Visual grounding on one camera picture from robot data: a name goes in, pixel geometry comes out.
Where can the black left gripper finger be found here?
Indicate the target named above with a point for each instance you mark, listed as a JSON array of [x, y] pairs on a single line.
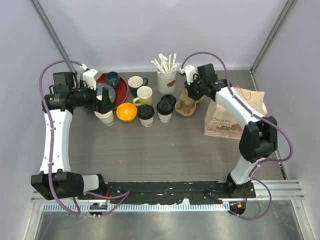
[[107, 104], [98, 103]]

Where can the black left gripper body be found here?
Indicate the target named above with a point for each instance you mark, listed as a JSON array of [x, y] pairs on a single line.
[[85, 97]]

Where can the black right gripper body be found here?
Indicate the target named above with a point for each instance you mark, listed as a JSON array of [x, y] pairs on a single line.
[[195, 89]]

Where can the stack of white paper cups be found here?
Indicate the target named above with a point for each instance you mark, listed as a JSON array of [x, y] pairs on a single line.
[[106, 118]]

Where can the cardboard cup carrier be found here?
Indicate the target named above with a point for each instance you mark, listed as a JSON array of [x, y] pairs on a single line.
[[185, 106]]

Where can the black cup lid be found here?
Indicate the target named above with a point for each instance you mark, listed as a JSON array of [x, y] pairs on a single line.
[[165, 107], [145, 112]]

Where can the brown paper bag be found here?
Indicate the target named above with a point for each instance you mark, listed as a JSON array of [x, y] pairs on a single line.
[[218, 122]]

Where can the stack of black lids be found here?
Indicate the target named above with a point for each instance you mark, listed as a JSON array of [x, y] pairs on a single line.
[[169, 98]]

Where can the white paper cup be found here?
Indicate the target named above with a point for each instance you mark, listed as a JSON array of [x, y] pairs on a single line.
[[165, 118], [146, 122]]

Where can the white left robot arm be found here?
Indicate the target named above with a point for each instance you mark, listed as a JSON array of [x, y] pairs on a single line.
[[55, 170]]

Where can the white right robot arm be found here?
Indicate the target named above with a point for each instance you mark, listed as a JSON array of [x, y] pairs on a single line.
[[259, 137]]

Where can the blue-grey plate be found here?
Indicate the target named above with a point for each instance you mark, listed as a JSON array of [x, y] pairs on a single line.
[[111, 91]]

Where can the orange bowl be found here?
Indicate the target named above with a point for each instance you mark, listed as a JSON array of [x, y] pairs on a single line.
[[126, 112]]

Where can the red round tray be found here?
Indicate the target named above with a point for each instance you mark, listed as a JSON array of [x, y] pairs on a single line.
[[121, 90]]

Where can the small blue cup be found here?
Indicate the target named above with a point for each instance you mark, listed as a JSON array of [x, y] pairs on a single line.
[[113, 79]]

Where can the dark green mug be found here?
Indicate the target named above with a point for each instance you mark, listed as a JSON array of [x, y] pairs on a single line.
[[135, 82]]

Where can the pale green mug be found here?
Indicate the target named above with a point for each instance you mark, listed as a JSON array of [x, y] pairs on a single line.
[[144, 96]]

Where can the white straw holder cup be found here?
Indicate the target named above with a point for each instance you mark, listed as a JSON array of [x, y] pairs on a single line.
[[166, 84]]

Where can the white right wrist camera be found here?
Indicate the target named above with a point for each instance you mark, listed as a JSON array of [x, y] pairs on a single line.
[[188, 71]]

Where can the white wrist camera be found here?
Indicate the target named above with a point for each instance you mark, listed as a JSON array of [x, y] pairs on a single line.
[[90, 76], [188, 71]]

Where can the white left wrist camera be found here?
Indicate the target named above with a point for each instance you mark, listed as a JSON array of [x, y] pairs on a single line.
[[90, 76]]

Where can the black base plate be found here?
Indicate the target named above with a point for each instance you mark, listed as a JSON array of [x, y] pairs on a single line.
[[174, 192]]

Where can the slotted cable duct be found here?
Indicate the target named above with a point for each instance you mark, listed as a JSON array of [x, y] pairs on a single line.
[[183, 207]]

